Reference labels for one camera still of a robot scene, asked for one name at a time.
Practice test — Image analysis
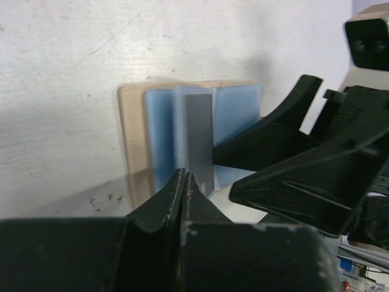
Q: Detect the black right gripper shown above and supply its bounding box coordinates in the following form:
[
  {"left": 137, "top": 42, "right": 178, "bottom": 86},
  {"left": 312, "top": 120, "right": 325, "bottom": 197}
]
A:
[{"left": 213, "top": 75, "right": 388, "bottom": 237}]

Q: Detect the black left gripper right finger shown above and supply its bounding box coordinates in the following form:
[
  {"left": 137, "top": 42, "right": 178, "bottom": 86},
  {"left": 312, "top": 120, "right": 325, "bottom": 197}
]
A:
[{"left": 181, "top": 174, "right": 340, "bottom": 291}]

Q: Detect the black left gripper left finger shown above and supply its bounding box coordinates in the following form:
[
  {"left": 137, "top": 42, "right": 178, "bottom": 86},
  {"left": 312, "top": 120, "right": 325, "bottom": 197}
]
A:
[{"left": 1, "top": 169, "right": 186, "bottom": 291}]

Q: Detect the grey credit card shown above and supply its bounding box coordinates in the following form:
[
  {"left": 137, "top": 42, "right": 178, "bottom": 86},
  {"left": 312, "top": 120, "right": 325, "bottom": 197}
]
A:
[{"left": 185, "top": 94, "right": 214, "bottom": 196}]

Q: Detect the beige leather card holder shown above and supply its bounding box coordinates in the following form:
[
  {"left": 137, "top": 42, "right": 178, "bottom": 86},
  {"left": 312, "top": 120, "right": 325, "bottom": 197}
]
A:
[{"left": 118, "top": 80, "right": 253, "bottom": 209}]

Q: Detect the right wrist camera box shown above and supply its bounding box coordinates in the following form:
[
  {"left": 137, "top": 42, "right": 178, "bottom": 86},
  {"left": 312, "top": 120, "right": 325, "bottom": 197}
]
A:
[{"left": 340, "top": 2, "right": 388, "bottom": 90}]

